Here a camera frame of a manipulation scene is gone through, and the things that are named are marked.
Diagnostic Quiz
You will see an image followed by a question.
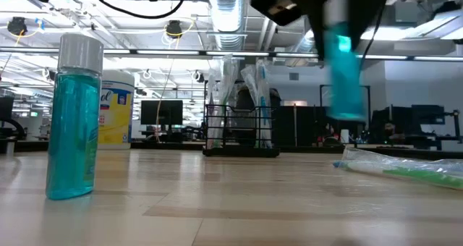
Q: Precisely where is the black aluminium table frame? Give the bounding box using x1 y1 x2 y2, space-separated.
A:
0 140 463 156

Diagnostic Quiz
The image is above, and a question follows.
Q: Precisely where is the black wire organizer rack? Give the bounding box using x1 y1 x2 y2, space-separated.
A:
202 103 281 158

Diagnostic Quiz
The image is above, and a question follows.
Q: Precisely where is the black office chair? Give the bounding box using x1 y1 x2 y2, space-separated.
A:
0 96 23 155

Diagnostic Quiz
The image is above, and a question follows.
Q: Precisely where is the person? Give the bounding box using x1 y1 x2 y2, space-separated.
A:
382 122 397 145

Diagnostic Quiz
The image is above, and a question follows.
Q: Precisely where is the yellow Lysol wipes canister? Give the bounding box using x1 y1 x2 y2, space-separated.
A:
97 70 135 150

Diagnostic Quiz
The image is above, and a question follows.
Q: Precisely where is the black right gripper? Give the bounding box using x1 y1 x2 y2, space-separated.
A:
251 0 388 61

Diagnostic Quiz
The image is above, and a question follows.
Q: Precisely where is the silver spiral air duct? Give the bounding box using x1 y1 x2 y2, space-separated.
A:
206 0 251 52
287 21 321 68

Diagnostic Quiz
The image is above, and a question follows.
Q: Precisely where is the black computer monitor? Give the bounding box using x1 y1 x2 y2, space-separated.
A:
411 104 446 126
140 100 184 126

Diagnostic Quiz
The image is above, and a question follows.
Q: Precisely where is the black ceiling-hung device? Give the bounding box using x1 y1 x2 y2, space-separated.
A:
165 20 184 39
7 17 29 36

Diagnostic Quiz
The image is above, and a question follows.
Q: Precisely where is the green and orange toothbrush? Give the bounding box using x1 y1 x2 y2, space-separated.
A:
240 64 262 148

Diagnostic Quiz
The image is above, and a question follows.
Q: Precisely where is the black metal frame stand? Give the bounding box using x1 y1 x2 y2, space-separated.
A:
319 83 372 148

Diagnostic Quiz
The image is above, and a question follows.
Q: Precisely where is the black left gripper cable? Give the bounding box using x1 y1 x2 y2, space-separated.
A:
77 0 188 20

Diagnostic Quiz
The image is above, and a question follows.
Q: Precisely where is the blue mouthwash bottle white cap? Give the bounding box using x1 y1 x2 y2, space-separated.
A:
45 33 105 200
323 0 367 122

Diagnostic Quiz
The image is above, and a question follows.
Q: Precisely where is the long ceiling light bar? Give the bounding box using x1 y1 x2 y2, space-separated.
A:
0 46 463 62

